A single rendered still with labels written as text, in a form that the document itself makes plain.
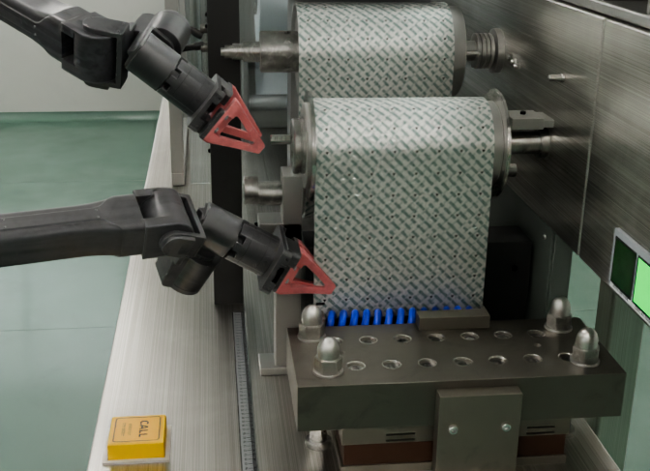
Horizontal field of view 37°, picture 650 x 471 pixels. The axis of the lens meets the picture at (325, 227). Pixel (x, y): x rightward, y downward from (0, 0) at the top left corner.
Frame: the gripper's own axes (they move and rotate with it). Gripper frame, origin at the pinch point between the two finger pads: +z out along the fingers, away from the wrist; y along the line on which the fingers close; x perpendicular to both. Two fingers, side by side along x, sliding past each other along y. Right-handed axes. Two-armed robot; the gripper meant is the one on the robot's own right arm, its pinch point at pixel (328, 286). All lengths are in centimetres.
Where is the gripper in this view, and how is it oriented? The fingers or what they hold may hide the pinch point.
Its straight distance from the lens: 129.5
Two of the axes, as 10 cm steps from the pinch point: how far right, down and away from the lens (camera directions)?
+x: 5.1, -8.3, -2.3
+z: 8.5, 4.5, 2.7
